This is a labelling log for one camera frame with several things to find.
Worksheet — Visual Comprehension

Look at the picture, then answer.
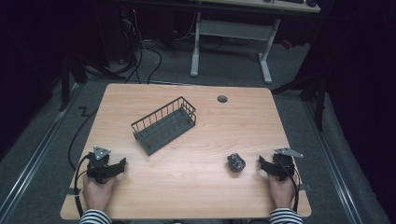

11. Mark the person's left hand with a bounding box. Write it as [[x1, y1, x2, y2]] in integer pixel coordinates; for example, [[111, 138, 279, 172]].
[[81, 174, 118, 213]]

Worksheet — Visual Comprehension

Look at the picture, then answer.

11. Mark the bundle of black cables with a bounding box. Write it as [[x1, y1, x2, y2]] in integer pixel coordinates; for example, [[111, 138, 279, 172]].
[[108, 12, 163, 85]]

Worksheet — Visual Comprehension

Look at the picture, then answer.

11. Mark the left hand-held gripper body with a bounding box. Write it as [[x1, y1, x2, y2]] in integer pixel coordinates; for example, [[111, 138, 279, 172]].
[[86, 145, 112, 185]]

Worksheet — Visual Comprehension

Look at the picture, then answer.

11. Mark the black wire basket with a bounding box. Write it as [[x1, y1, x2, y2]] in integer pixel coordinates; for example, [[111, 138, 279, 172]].
[[130, 95, 197, 157]]

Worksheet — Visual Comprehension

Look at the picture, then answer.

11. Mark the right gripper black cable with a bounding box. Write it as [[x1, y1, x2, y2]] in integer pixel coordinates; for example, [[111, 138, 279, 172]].
[[279, 160, 302, 213]]

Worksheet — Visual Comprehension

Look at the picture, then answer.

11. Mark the black floor cable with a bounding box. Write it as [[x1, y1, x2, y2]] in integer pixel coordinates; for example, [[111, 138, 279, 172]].
[[67, 106, 100, 172]]

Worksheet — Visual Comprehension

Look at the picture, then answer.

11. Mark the black metal stand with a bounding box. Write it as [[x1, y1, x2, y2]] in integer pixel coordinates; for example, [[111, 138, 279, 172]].
[[271, 69, 330, 133], [58, 54, 90, 113]]

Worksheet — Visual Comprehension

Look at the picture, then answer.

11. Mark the dark ball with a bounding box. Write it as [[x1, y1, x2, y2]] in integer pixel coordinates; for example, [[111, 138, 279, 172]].
[[226, 152, 247, 174]]

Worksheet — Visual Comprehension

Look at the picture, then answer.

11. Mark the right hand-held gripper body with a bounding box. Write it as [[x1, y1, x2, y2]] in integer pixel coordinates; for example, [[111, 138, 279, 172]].
[[272, 147, 304, 182]]

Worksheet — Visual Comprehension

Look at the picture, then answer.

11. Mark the white-legged wooden desk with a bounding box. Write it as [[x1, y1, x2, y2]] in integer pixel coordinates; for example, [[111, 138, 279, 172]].
[[189, 0, 321, 86]]

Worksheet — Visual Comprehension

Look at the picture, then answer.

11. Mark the metal floor rail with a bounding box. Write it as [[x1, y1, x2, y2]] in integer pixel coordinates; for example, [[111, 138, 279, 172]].
[[0, 82, 82, 222], [303, 101, 365, 224]]

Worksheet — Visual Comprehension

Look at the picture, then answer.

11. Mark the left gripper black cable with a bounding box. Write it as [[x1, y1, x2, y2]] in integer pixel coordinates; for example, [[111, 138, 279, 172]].
[[72, 152, 95, 218]]

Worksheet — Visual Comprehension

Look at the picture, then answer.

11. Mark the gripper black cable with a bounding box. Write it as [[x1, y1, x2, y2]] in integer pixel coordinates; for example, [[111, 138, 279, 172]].
[[72, 152, 95, 218], [279, 160, 302, 213]]

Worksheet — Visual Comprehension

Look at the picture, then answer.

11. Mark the person's right hand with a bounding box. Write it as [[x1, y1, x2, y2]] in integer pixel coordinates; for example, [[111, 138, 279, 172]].
[[267, 173, 297, 210]]

